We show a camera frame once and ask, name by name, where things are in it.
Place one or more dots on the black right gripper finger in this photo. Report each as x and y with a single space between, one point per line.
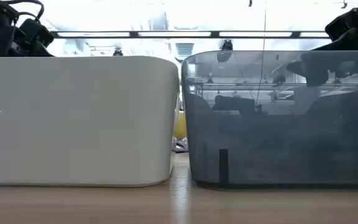
317 68

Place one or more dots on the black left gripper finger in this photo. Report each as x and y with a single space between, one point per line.
43 51

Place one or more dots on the white plastic bin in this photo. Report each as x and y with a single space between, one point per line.
73 124

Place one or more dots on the black horizontal room beam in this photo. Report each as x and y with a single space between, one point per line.
134 34

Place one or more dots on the smoky transparent plastic bin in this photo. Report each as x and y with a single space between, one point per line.
259 155

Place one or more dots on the grey louvred vent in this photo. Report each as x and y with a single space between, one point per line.
184 49

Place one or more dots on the yellow disinfecting wipes canister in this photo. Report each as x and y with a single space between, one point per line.
180 126

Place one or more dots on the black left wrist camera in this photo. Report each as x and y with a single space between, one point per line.
37 32

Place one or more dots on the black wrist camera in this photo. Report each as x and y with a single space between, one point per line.
342 26
37 32

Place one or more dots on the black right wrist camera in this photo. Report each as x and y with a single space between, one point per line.
342 26

